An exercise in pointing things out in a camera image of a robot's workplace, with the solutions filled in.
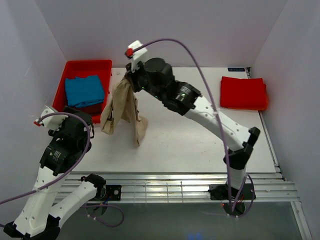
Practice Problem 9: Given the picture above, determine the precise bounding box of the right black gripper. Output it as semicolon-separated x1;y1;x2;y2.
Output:
125;58;163;102

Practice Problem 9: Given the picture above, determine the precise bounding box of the beige t shirt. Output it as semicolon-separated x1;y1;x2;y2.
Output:
100;77;149;147

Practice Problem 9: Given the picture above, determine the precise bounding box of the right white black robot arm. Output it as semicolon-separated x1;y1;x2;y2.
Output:
125;57;261;199

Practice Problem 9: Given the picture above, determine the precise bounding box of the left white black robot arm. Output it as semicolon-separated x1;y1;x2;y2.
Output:
3;106;106;240

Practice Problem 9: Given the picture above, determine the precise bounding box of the red plastic bin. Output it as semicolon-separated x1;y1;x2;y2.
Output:
52;59;113;124

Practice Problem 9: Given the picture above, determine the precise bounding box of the blue folded t shirt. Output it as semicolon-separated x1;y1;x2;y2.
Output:
64;75;105;108

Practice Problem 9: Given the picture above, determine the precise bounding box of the blue label sticker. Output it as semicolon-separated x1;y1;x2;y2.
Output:
227;67;246;72

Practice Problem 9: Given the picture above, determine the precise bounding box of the red folded t shirt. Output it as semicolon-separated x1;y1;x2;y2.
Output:
219;76;269;111

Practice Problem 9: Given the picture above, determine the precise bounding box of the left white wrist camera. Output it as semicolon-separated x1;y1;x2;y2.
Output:
34;105;68;131

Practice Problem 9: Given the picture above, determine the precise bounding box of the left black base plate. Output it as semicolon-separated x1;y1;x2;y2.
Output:
93;184;122;201

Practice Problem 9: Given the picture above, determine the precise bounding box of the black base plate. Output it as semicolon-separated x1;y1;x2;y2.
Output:
93;184;122;201
208;183;256;200

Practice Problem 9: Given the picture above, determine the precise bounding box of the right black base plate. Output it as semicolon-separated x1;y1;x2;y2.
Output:
208;183;256;200

